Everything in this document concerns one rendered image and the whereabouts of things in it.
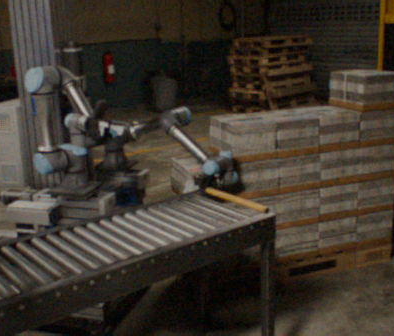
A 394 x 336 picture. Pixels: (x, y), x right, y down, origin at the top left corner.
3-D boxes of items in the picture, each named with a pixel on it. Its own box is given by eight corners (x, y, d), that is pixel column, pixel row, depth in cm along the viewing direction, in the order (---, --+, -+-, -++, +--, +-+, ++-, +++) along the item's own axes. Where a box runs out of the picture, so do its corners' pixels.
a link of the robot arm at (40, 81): (71, 172, 290) (61, 65, 276) (46, 178, 280) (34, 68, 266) (58, 168, 298) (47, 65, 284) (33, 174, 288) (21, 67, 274)
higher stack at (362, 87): (323, 247, 413) (328, 71, 380) (358, 241, 423) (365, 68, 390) (355, 268, 378) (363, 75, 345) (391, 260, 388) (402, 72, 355)
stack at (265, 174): (174, 276, 375) (168, 156, 354) (324, 247, 414) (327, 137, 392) (194, 302, 340) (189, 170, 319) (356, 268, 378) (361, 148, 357)
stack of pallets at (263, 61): (274, 103, 1106) (274, 35, 1073) (313, 107, 1038) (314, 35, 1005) (226, 112, 1020) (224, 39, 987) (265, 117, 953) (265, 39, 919)
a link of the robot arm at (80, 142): (97, 152, 271) (96, 130, 268) (78, 157, 263) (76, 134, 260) (88, 150, 276) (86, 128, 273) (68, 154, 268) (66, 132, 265)
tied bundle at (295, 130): (250, 147, 372) (249, 112, 366) (289, 142, 382) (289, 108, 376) (277, 159, 338) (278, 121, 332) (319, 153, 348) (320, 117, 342)
